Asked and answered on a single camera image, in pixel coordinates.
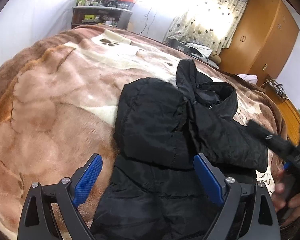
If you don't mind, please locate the black puffer hooded jacket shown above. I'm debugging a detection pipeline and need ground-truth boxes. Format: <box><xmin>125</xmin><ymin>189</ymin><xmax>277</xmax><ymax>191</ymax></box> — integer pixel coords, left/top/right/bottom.
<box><xmin>90</xmin><ymin>60</ymin><xmax>268</xmax><ymax>239</ymax></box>

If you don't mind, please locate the heart pattern cream curtain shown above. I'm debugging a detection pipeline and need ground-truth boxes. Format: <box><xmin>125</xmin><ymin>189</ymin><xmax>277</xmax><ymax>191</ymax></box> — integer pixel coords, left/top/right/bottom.
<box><xmin>164</xmin><ymin>0</ymin><xmax>248</xmax><ymax>55</ymax></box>

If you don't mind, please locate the wooden wardrobe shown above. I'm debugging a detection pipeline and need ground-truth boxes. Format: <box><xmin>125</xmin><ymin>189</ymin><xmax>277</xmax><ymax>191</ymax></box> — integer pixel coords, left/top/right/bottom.
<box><xmin>219</xmin><ymin>0</ymin><xmax>299</xmax><ymax>86</ymax></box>

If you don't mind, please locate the person right hand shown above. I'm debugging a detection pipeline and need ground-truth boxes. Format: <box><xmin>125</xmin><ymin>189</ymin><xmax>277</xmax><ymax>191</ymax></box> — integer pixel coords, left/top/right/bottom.
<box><xmin>271</xmin><ymin>170</ymin><xmax>300</xmax><ymax>217</ymax></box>

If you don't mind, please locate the orange white box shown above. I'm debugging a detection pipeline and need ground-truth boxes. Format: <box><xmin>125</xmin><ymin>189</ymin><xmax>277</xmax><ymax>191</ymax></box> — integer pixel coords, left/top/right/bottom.
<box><xmin>114</xmin><ymin>0</ymin><xmax>135</xmax><ymax>10</ymax></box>

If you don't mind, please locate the black box with papers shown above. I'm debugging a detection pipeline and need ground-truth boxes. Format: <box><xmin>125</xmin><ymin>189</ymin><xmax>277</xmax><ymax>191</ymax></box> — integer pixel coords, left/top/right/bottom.
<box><xmin>165</xmin><ymin>38</ymin><xmax>219</xmax><ymax>69</ymax></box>

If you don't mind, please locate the brown plush dog blanket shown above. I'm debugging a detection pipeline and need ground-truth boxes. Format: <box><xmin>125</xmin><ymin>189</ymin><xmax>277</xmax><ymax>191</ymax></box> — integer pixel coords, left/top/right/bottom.
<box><xmin>0</xmin><ymin>24</ymin><xmax>288</xmax><ymax>240</ymax></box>

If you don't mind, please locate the brown teddy bear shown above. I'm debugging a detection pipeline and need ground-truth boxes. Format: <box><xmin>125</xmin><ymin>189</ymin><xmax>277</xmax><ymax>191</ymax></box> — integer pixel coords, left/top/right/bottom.
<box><xmin>209</xmin><ymin>52</ymin><xmax>221</xmax><ymax>65</ymax></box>

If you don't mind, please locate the pink white cloth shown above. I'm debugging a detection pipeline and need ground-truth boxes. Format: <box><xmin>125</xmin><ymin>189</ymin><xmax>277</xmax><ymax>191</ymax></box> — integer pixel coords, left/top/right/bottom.
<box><xmin>237</xmin><ymin>74</ymin><xmax>258</xmax><ymax>85</ymax></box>

